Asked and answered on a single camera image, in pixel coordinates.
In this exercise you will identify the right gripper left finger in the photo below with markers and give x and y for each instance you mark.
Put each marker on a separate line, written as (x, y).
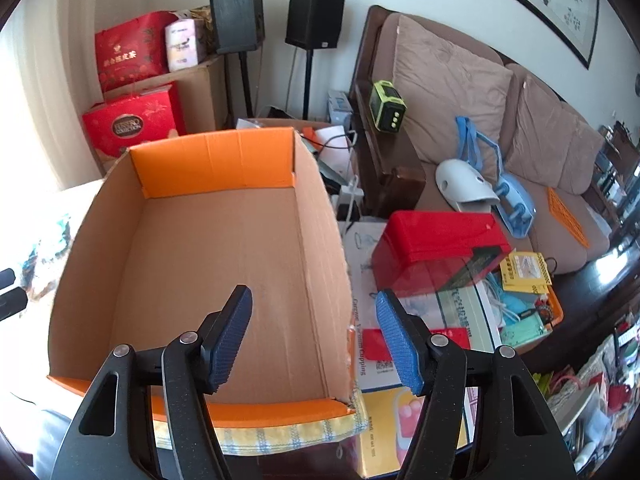
(221, 335)

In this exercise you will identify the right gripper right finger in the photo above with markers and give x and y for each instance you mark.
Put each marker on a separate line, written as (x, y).
(406, 337)

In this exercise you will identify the orange cardboard box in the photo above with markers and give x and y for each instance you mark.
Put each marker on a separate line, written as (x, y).
(175, 227)

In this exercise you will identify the white large flat box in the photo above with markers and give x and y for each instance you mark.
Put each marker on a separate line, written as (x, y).
(466, 308)

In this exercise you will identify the yellow flat box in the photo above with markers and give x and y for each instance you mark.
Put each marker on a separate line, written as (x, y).
(393, 415)

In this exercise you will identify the red plastic box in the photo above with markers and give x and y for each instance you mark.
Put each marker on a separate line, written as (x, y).
(423, 252)

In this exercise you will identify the yellow checkered cloth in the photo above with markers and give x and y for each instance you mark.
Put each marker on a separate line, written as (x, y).
(280, 439)

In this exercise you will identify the orange tray with clutter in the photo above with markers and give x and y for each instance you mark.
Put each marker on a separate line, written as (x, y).
(524, 320)

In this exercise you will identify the yellow booklet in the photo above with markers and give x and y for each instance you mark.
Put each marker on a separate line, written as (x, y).
(525, 272)

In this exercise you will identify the white curved device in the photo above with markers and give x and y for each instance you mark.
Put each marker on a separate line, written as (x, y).
(464, 188)

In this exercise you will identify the light blue plastic holder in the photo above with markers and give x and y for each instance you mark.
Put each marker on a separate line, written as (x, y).
(515, 208)

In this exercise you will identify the orange mesh sheet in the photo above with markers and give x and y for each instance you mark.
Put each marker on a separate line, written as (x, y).
(566, 219)

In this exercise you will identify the red Ferrero chocolate box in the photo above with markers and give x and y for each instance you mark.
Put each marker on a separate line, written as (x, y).
(147, 116)

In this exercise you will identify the green black portable radio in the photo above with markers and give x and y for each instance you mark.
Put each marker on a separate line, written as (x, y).
(387, 107)

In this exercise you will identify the right beige cushion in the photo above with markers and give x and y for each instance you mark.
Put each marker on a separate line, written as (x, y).
(552, 145)

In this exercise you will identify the beige cushion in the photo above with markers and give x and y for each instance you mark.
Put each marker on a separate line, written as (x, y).
(440, 81)
(552, 145)

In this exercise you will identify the brown sofa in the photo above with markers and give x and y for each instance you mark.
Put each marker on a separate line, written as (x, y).
(393, 177)

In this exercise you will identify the brown cardboard box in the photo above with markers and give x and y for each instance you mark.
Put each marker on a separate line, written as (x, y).
(202, 94)

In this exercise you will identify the left beige cushion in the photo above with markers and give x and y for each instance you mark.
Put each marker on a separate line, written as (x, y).
(440, 81)

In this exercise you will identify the white pink tissue pack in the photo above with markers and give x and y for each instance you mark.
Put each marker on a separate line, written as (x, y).
(185, 43)

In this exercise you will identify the left black speaker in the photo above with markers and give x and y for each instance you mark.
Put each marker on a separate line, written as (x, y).
(238, 25)

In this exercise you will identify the black speaker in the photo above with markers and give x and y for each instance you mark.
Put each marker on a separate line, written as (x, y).
(238, 25)
(314, 24)

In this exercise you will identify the right black speaker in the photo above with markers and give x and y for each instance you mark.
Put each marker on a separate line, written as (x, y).
(314, 24)

